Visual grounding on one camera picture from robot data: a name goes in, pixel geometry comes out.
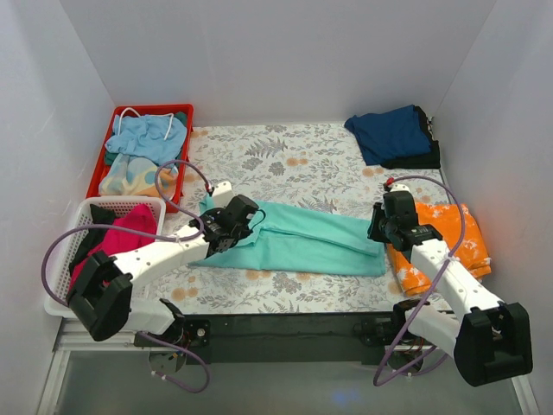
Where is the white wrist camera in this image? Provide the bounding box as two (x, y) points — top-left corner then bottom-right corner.
(210, 181), (235, 207)
(384, 178), (410, 193)

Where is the magenta garment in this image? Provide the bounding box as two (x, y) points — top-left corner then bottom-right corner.
(67, 203), (157, 286)

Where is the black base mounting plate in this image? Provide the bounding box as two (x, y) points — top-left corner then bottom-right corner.
(181, 311), (401, 365)

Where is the light blue garment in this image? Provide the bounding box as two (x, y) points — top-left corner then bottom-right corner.
(105, 113), (188, 168)

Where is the aluminium rail frame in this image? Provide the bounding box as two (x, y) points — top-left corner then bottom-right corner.
(39, 322), (539, 414)

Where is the pastel patterned garment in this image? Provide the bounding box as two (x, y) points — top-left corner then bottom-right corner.
(99, 154), (178, 198)

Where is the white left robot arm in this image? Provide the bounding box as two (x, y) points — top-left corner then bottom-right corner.
(67, 195), (259, 346)

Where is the folded blue t-shirt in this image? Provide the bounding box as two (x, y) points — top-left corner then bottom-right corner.
(344, 105), (432, 166)

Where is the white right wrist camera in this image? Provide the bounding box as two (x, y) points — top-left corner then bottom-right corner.
(384, 178), (410, 193)

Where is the orange white tie-dye t-shirt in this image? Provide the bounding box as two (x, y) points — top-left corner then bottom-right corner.
(386, 202), (492, 297)

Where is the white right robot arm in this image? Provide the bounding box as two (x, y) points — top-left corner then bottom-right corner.
(368, 184), (533, 386)

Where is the white plastic basket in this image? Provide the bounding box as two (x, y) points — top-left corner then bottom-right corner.
(47, 195), (166, 299)

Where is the black garment in basket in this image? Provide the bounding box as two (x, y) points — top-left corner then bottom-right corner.
(68, 205), (116, 275)

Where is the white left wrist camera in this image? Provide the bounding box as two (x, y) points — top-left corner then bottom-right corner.
(210, 181), (235, 207)

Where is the teal t-shirt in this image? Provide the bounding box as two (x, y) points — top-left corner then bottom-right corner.
(194, 201), (386, 277)

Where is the red plastic basket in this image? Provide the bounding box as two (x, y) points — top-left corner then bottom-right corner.
(86, 103), (194, 198)

